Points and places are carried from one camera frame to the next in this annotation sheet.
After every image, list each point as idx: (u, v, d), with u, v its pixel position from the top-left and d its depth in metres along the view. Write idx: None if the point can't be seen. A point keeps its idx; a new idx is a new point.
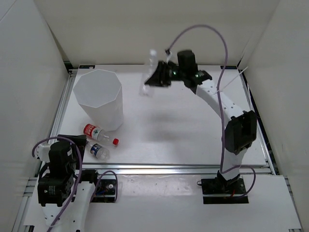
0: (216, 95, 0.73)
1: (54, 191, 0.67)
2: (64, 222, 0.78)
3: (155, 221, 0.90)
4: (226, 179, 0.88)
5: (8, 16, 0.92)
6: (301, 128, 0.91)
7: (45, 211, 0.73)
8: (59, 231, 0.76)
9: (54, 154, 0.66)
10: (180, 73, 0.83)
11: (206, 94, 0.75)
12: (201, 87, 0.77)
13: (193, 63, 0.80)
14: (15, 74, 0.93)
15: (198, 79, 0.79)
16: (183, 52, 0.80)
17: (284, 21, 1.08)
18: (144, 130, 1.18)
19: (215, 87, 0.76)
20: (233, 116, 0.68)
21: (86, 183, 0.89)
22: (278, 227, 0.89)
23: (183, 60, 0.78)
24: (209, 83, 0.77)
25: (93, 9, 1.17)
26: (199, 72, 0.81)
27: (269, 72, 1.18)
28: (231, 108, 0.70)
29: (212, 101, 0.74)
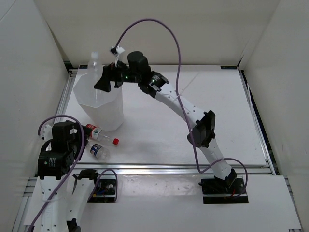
0: (176, 100, 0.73)
1: (54, 163, 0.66)
2: (63, 200, 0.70)
3: (155, 221, 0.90)
4: (223, 179, 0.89)
5: (8, 16, 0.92)
6: (301, 128, 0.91)
7: (42, 185, 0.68)
8: (55, 208, 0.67)
9: (58, 130, 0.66)
10: (132, 75, 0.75)
11: (167, 100, 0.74)
12: (159, 92, 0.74)
13: (147, 66, 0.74)
14: (15, 74, 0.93)
15: (154, 84, 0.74)
16: (134, 55, 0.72)
17: (284, 20, 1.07)
18: (144, 130, 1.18)
19: (174, 91, 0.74)
20: (197, 120, 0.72)
21: (86, 180, 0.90)
22: (278, 227, 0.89)
23: (134, 65, 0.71)
24: (168, 87, 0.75)
25: (92, 9, 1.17)
26: (155, 76, 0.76)
27: (268, 72, 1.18)
28: (193, 111, 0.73)
29: (174, 106, 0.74)
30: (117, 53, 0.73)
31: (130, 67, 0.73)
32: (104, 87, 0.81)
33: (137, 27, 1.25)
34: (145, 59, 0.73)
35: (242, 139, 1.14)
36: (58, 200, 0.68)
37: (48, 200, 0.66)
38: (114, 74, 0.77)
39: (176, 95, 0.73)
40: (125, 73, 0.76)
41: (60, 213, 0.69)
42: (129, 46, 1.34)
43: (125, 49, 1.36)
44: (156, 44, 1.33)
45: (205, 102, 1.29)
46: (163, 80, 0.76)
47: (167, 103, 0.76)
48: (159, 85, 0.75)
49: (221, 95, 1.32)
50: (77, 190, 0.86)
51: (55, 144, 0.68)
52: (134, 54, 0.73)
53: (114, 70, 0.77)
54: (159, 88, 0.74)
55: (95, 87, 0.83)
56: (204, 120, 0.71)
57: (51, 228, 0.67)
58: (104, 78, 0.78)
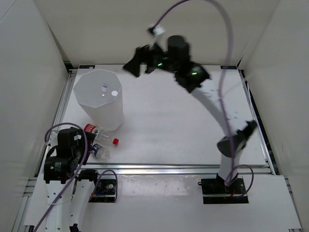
0: (218, 102, 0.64)
1: (60, 168, 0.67)
2: (66, 204, 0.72)
3: (155, 221, 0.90)
4: (225, 181, 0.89)
5: (8, 16, 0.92)
6: (302, 128, 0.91)
7: (48, 189, 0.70)
8: (59, 211, 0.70)
9: (63, 136, 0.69)
10: (167, 63, 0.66)
11: (206, 99, 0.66)
12: (199, 88, 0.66)
13: (187, 55, 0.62)
14: (15, 74, 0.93)
15: (194, 78, 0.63)
16: (175, 40, 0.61)
17: (284, 20, 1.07)
18: (144, 130, 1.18)
19: (216, 90, 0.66)
20: (238, 129, 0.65)
21: (85, 181, 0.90)
22: (278, 227, 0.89)
23: (174, 51, 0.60)
24: (209, 84, 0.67)
25: (93, 9, 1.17)
26: (196, 68, 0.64)
27: (269, 72, 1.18)
28: (234, 119, 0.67)
29: (212, 108, 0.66)
30: (154, 35, 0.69)
31: (169, 53, 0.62)
32: (133, 71, 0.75)
33: (138, 27, 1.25)
34: (187, 45, 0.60)
35: None
36: (62, 204, 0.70)
37: (53, 203, 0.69)
38: (147, 57, 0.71)
39: (217, 97, 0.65)
40: (160, 59, 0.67)
41: (63, 216, 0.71)
42: (129, 46, 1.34)
43: (125, 49, 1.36)
44: (156, 44, 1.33)
45: None
46: (205, 74, 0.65)
47: (205, 102, 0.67)
48: (199, 79, 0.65)
49: None
50: (78, 191, 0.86)
51: (60, 149, 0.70)
52: (175, 37, 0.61)
53: (147, 53, 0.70)
54: (199, 84, 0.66)
55: (123, 68, 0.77)
56: (245, 131, 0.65)
57: (55, 231, 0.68)
58: (135, 60, 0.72)
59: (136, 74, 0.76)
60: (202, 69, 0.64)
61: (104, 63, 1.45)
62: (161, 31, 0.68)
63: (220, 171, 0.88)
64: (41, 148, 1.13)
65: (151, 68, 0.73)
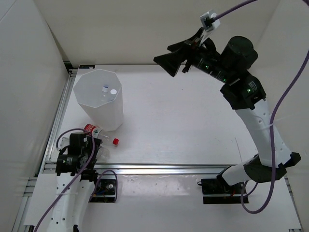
0: (268, 130, 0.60)
1: (71, 161, 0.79)
2: (73, 197, 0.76)
3: (155, 221, 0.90)
4: (228, 183, 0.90)
5: (8, 16, 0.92)
6: (302, 128, 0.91)
7: (58, 181, 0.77)
8: (66, 202, 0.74)
9: (75, 137, 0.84)
10: (217, 67, 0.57)
11: (255, 123, 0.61)
12: (251, 109, 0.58)
13: (247, 66, 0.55)
14: (15, 74, 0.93)
15: (248, 95, 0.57)
16: (240, 45, 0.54)
17: (284, 20, 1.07)
18: (144, 130, 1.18)
19: (267, 115, 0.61)
20: (281, 162, 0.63)
21: (86, 181, 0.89)
22: (278, 227, 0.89)
23: (236, 61, 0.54)
24: (263, 107, 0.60)
25: (93, 9, 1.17)
26: (252, 83, 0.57)
27: (269, 72, 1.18)
28: (280, 151, 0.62)
29: (259, 134, 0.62)
30: (212, 27, 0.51)
31: (226, 59, 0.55)
32: (170, 66, 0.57)
33: (138, 27, 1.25)
34: (254, 54, 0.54)
35: (242, 139, 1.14)
36: (70, 195, 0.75)
37: (61, 193, 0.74)
38: (192, 55, 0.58)
39: (269, 124, 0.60)
40: (209, 62, 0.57)
41: (69, 209, 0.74)
42: (129, 46, 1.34)
43: (125, 49, 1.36)
44: (156, 44, 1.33)
45: (205, 102, 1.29)
46: (261, 92, 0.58)
47: (252, 126, 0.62)
48: (252, 97, 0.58)
49: (221, 95, 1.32)
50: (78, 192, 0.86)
51: (71, 148, 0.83)
52: (242, 42, 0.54)
53: (195, 50, 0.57)
54: (252, 104, 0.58)
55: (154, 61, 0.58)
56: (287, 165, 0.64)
57: (60, 221, 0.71)
58: (178, 56, 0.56)
59: (173, 71, 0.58)
60: (257, 85, 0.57)
61: (104, 63, 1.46)
62: (219, 23, 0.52)
63: (228, 175, 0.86)
64: (41, 148, 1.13)
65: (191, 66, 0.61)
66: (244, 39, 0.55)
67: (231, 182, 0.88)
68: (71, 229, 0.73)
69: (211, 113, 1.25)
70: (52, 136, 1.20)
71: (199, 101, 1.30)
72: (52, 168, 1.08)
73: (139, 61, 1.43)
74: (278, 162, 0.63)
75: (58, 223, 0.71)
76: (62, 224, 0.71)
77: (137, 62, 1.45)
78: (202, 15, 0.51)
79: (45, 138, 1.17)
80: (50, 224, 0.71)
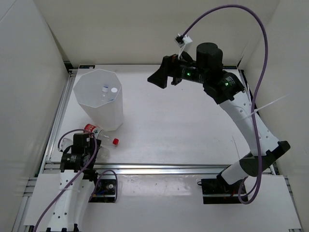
0: (250, 118, 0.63)
1: (75, 159, 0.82)
2: (75, 194, 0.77)
3: (155, 221, 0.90)
4: (228, 182, 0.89)
5: (8, 16, 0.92)
6: (302, 128, 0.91)
7: (61, 178, 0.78)
8: (68, 196, 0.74)
9: (78, 136, 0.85)
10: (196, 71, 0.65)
11: (237, 113, 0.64)
12: (231, 101, 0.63)
13: (218, 63, 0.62)
14: (15, 74, 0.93)
15: (227, 89, 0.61)
16: (207, 48, 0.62)
17: (283, 21, 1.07)
18: (144, 130, 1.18)
19: (248, 105, 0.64)
20: (269, 150, 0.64)
21: (86, 181, 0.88)
22: (278, 227, 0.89)
23: (206, 59, 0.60)
24: (242, 98, 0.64)
25: (93, 9, 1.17)
26: (229, 78, 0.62)
27: (269, 72, 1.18)
28: (266, 138, 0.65)
29: (243, 124, 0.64)
30: (183, 42, 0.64)
31: (199, 61, 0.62)
32: (160, 81, 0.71)
33: (137, 27, 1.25)
34: (220, 52, 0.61)
35: (242, 139, 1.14)
36: (72, 190, 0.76)
37: (65, 188, 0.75)
38: (175, 68, 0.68)
39: (250, 113, 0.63)
40: (189, 69, 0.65)
41: (71, 205, 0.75)
42: (128, 46, 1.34)
43: (125, 49, 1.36)
44: (156, 44, 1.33)
45: (205, 102, 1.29)
46: (240, 86, 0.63)
47: (236, 117, 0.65)
48: (231, 90, 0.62)
49: None
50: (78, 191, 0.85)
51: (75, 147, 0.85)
52: (209, 45, 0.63)
53: (175, 63, 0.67)
54: (232, 95, 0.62)
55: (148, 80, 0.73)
56: (275, 152, 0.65)
57: (62, 215, 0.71)
58: (162, 70, 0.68)
59: (162, 84, 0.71)
60: (234, 80, 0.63)
61: (104, 63, 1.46)
62: (190, 39, 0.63)
63: (227, 174, 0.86)
64: (41, 148, 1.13)
65: (178, 79, 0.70)
66: (210, 44, 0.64)
67: (230, 181, 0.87)
68: (71, 224, 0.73)
69: (211, 113, 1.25)
70: (52, 136, 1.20)
71: (199, 101, 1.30)
72: (52, 168, 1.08)
73: (139, 61, 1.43)
74: (265, 150, 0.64)
75: (60, 217, 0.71)
76: (63, 219, 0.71)
77: (137, 62, 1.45)
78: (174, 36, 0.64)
79: (45, 138, 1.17)
80: (52, 219, 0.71)
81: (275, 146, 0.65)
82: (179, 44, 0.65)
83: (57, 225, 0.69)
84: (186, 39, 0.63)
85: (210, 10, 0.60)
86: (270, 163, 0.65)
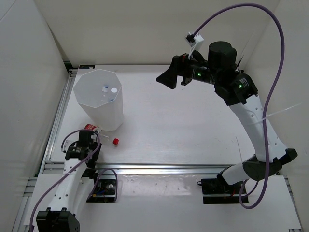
0: (261, 124, 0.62)
1: (80, 149, 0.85)
2: (77, 180, 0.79)
3: (155, 220, 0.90)
4: (228, 182, 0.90)
5: (8, 16, 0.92)
6: (302, 128, 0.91)
7: (65, 164, 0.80)
8: (71, 181, 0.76)
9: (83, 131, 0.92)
10: (208, 72, 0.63)
11: (247, 118, 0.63)
12: (243, 104, 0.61)
13: (231, 63, 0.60)
14: (15, 74, 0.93)
15: (239, 91, 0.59)
16: (219, 47, 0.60)
17: (283, 21, 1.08)
18: (143, 130, 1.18)
19: (260, 109, 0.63)
20: (275, 156, 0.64)
21: (86, 178, 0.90)
22: (278, 227, 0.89)
23: (218, 58, 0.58)
24: (255, 102, 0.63)
25: (93, 9, 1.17)
26: (243, 79, 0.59)
27: (269, 72, 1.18)
28: (274, 145, 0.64)
29: (253, 129, 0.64)
30: (193, 42, 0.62)
31: (210, 60, 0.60)
32: (169, 81, 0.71)
33: (137, 27, 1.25)
34: (232, 52, 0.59)
35: (242, 139, 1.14)
36: (75, 176, 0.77)
37: (68, 172, 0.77)
38: (185, 68, 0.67)
39: (261, 119, 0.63)
40: (200, 69, 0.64)
41: (73, 189, 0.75)
42: (128, 46, 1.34)
43: (125, 49, 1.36)
44: (156, 44, 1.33)
45: (205, 102, 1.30)
46: (253, 88, 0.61)
47: (245, 121, 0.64)
48: (244, 93, 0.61)
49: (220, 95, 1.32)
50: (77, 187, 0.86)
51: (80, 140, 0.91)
52: (222, 44, 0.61)
53: (186, 64, 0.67)
54: (244, 98, 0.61)
55: (158, 81, 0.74)
56: (283, 160, 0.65)
57: (63, 196, 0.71)
58: (172, 70, 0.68)
59: (172, 85, 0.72)
60: (248, 82, 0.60)
61: (104, 63, 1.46)
62: (201, 38, 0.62)
63: (227, 175, 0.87)
64: (41, 148, 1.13)
65: (188, 79, 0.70)
66: (223, 43, 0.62)
67: (231, 181, 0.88)
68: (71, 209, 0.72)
69: (210, 113, 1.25)
70: (52, 136, 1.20)
71: (199, 101, 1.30)
72: (52, 168, 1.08)
73: (139, 61, 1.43)
74: (273, 157, 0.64)
75: (61, 198, 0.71)
76: (64, 200, 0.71)
77: (137, 62, 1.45)
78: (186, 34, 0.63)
79: (45, 138, 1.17)
80: (53, 200, 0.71)
81: (283, 153, 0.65)
82: (190, 43, 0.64)
83: (57, 205, 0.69)
84: (197, 38, 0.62)
85: (226, 8, 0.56)
86: (277, 170, 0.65)
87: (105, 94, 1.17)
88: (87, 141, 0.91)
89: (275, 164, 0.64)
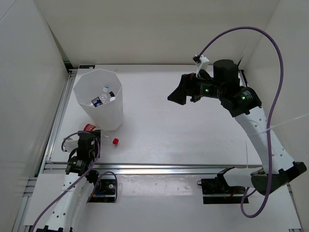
0: (265, 134, 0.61)
1: (80, 163, 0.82)
2: (76, 197, 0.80)
3: (154, 220, 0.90)
4: (229, 184, 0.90)
5: (8, 16, 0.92)
6: (302, 128, 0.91)
7: (65, 179, 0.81)
8: (69, 198, 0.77)
9: (82, 140, 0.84)
10: (215, 87, 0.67)
11: (251, 128, 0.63)
12: (246, 115, 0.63)
13: (235, 77, 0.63)
14: (15, 74, 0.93)
15: (243, 102, 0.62)
16: (223, 62, 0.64)
17: (284, 21, 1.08)
18: (143, 130, 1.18)
19: (264, 120, 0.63)
20: (281, 168, 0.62)
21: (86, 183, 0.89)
22: (278, 227, 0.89)
23: (221, 73, 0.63)
24: (259, 113, 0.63)
25: (92, 9, 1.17)
26: (246, 92, 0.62)
27: (269, 72, 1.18)
28: (280, 157, 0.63)
29: (257, 139, 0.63)
30: (200, 62, 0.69)
31: (216, 76, 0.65)
32: (178, 98, 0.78)
33: (137, 27, 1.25)
34: (235, 66, 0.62)
35: (242, 139, 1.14)
36: (74, 193, 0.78)
37: (67, 189, 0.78)
38: (193, 86, 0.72)
39: (265, 129, 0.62)
40: (207, 86, 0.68)
41: (71, 208, 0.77)
42: (128, 45, 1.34)
43: (125, 49, 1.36)
44: (156, 43, 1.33)
45: (205, 102, 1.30)
46: (257, 101, 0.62)
47: (250, 132, 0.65)
48: (248, 104, 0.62)
49: None
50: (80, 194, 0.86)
51: (78, 151, 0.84)
52: (226, 61, 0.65)
53: (193, 81, 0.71)
54: (248, 109, 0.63)
55: (169, 98, 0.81)
56: (289, 172, 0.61)
57: (61, 215, 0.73)
58: (181, 88, 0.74)
59: (181, 101, 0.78)
60: (252, 94, 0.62)
61: (104, 63, 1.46)
62: (206, 59, 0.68)
63: (229, 176, 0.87)
64: (41, 148, 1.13)
65: (197, 96, 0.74)
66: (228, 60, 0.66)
67: (231, 182, 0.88)
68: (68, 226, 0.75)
69: (210, 113, 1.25)
70: (52, 136, 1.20)
71: (199, 101, 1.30)
72: (52, 168, 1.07)
73: (139, 60, 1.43)
74: (278, 167, 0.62)
75: (58, 217, 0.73)
76: (62, 219, 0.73)
77: (137, 62, 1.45)
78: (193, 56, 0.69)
79: (45, 138, 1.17)
80: (51, 218, 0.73)
81: (290, 166, 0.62)
82: (197, 63, 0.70)
83: (55, 224, 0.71)
84: (203, 59, 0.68)
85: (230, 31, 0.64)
86: (283, 183, 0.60)
87: (105, 99, 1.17)
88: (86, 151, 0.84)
89: (280, 175, 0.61)
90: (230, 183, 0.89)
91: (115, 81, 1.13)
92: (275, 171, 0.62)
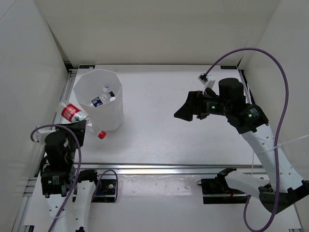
0: (272, 152, 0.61)
1: (57, 179, 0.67)
2: (70, 212, 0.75)
3: (154, 220, 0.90)
4: (228, 184, 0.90)
5: (8, 16, 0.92)
6: (303, 128, 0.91)
7: (49, 204, 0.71)
8: (64, 222, 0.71)
9: (50, 148, 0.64)
10: (221, 104, 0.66)
11: (259, 145, 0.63)
12: (253, 133, 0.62)
13: (241, 94, 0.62)
14: (14, 73, 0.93)
15: (250, 120, 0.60)
16: (229, 80, 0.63)
17: (284, 21, 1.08)
18: (143, 130, 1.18)
19: (272, 137, 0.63)
20: (290, 187, 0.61)
21: (86, 182, 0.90)
22: (277, 227, 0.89)
23: (227, 91, 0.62)
24: (266, 130, 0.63)
25: (92, 9, 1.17)
26: (253, 109, 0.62)
27: (270, 72, 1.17)
28: (288, 176, 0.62)
29: (264, 157, 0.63)
30: (206, 80, 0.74)
31: (221, 94, 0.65)
32: (185, 114, 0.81)
33: (137, 27, 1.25)
34: (241, 84, 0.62)
35: (242, 139, 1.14)
36: (65, 215, 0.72)
37: (56, 217, 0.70)
38: (199, 103, 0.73)
39: (273, 147, 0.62)
40: (213, 103, 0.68)
41: (69, 227, 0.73)
42: (128, 46, 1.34)
43: (125, 49, 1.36)
44: (156, 43, 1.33)
45: None
46: (264, 118, 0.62)
47: (257, 149, 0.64)
48: (255, 122, 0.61)
49: None
50: (79, 194, 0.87)
51: (50, 160, 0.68)
52: (231, 79, 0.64)
53: (200, 99, 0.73)
54: (255, 127, 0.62)
55: (176, 114, 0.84)
56: (299, 191, 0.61)
57: None
58: (189, 104, 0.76)
59: (188, 117, 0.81)
60: (259, 111, 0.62)
61: (104, 63, 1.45)
62: (213, 78, 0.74)
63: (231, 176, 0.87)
64: (41, 148, 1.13)
65: (203, 114, 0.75)
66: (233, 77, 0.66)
67: (231, 184, 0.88)
68: None
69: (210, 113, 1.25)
70: None
71: None
72: None
73: (139, 61, 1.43)
74: (287, 187, 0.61)
75: None
76: None
77: (136, 62, 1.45)
78: (199, 75, 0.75)
79: None
80: None
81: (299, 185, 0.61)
82: (203, 82, 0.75)
83: None
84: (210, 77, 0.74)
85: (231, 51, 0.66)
86: (292, 202, 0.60)
87: (105, 98, 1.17)
88: (61, 157, 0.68)
89: (289, 194, 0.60)
90: (230, 186, 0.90)
91: (115, 80, 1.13)
92: (284, 190, 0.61)
